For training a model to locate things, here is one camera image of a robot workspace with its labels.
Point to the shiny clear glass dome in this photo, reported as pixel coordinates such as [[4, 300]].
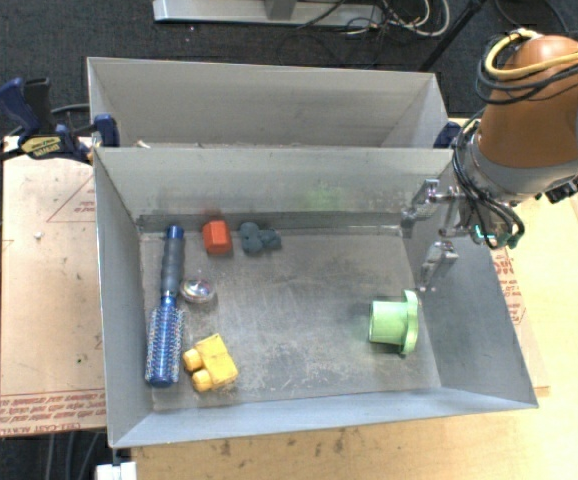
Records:
[[197, 290]]

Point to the light green flanged cylinder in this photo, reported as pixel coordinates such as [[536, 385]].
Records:
[[389, 320]]

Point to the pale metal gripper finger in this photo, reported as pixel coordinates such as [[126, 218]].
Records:
[[443, 254], [430, 193]]

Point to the yellow toy building block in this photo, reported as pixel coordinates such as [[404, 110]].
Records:
[[211, 363]]

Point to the grey metal bin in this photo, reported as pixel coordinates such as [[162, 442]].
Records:
[[294, 318]]

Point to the orange-red toy block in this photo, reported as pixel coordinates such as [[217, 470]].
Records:
[[216, 238]]

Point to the dark blue-grey toy grapes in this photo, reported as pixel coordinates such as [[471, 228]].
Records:
[[255, 240]]

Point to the blue round hairbrush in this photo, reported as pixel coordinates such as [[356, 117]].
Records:
[[166, 338]]

